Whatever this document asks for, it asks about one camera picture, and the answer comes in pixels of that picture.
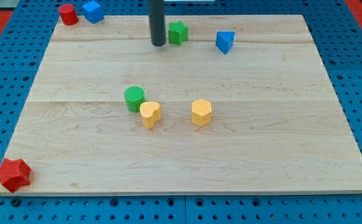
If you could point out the green star block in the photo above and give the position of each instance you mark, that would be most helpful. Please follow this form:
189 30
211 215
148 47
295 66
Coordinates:
177 33

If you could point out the red star block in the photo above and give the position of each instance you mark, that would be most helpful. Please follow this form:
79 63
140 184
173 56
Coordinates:
14 174

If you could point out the yellow hexagon block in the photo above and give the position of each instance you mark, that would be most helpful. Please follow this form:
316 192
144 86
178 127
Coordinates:
201 112

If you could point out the yellow heart block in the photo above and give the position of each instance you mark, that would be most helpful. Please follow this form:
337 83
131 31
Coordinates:
150 113

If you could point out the green cylinder block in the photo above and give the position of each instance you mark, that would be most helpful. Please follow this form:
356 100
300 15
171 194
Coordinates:
134 97

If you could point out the blue triangle block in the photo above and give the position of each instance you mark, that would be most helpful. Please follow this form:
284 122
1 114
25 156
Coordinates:
224 40

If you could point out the wooden board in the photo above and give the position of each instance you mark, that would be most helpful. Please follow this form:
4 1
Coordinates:
277 127

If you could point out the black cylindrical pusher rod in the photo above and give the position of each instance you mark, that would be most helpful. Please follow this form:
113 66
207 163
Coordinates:
156 12

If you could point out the blue cube block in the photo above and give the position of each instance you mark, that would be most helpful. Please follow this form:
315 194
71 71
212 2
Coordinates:
93 11

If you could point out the red cylinder block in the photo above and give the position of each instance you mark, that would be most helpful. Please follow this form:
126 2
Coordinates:
68 14

